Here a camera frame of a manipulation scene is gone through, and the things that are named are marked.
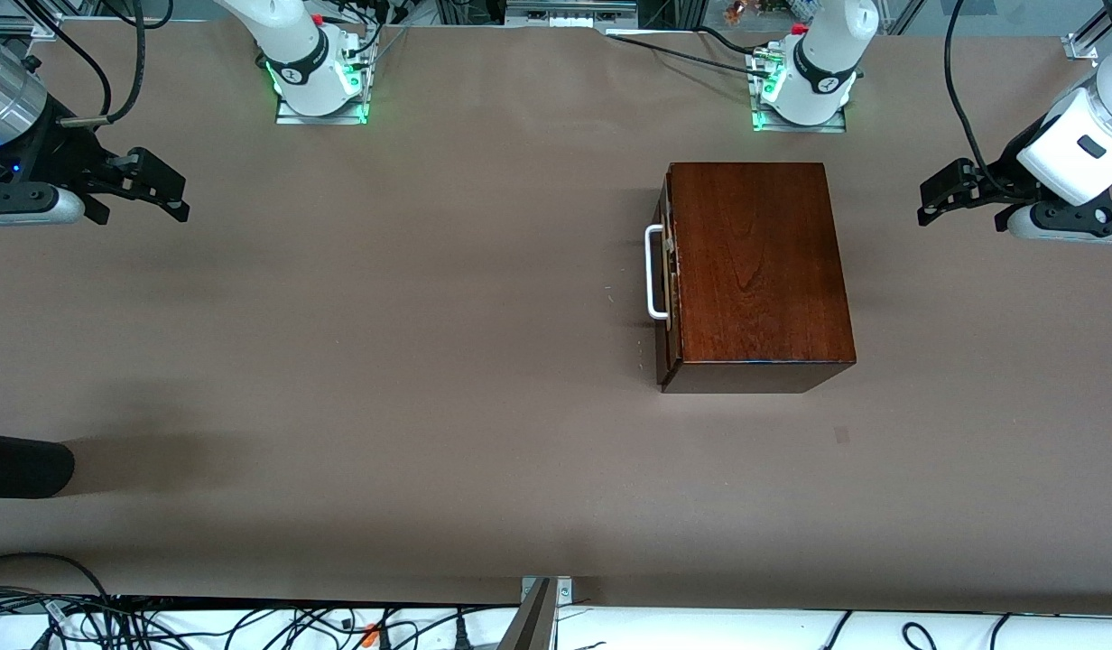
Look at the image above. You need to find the dark red wooden drawer cabinet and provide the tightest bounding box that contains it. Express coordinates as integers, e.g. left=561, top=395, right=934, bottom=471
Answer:
left=655, top=162, right=857, bottom=395

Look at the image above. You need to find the black round-ended cylinder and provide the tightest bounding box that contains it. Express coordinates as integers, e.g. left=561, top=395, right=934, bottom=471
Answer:
left=0, top=433, right=76, bottom=499

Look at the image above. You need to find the grey power strip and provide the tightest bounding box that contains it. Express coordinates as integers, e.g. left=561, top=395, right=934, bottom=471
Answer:
left=505, top=0, right=640, bottom=28

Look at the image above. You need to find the dark angled metal bar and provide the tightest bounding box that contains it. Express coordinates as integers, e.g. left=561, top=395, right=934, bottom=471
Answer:
left=497, top=578, right=557, bottom=650

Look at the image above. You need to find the black cable with metal connector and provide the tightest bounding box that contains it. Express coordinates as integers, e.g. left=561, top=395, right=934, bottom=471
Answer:
left=58, top=0, right=173, bottom=127

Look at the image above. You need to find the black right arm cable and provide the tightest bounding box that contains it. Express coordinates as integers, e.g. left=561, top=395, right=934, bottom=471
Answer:
left=14, top=0, right=115, bottom=118

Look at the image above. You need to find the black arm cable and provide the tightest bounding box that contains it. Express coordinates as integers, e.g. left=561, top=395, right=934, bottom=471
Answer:
left=14, top=0, right=115, bottom=118
left=942, top=0, right=1017, bottom=195

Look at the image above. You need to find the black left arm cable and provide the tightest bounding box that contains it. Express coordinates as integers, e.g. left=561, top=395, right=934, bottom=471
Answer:
left=942, top=0, right=1017, bottom=195

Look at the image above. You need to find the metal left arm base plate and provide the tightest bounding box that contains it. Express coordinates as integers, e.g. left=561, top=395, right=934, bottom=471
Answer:
left=750, top=50, right=848, bottom=134

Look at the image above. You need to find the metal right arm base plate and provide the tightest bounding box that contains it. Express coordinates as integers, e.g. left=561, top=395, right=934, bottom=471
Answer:
left=274, top=32, right=371, bottom=125

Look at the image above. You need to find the black cable across table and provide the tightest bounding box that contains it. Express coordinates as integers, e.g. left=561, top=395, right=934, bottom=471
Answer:
left=606, top=25, right=778, bottom=78

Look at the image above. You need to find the black looped cable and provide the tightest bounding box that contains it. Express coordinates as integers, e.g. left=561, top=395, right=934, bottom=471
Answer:
left=0, top=552, right=115, bottom=615

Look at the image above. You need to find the black cable bundle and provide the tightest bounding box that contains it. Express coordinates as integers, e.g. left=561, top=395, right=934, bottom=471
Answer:
left=0, top=591, right=521, bottom=650

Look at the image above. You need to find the silver corner bracket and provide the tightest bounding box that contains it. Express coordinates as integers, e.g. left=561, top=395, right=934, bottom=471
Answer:
left=520, top=576, right=573, bottom=604

